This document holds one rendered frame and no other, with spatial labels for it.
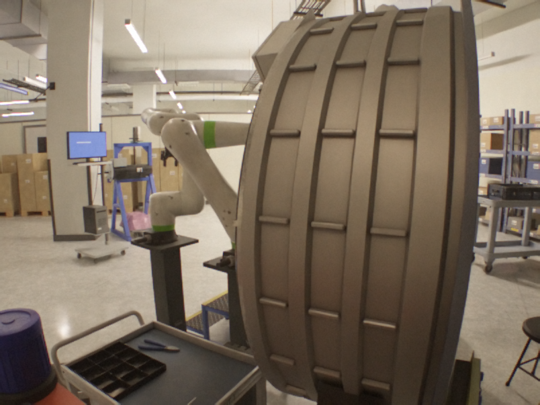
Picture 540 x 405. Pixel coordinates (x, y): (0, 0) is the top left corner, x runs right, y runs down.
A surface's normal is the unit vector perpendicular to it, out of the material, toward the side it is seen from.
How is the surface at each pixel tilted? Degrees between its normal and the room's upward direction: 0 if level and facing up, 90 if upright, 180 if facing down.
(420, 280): 89
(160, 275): 90
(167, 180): 90
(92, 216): 90
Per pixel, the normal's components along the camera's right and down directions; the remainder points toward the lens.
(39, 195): 0.18, 0.15
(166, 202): 0.44, 0.11
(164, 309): -0.57, 0.12
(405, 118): -0.44, -0.32
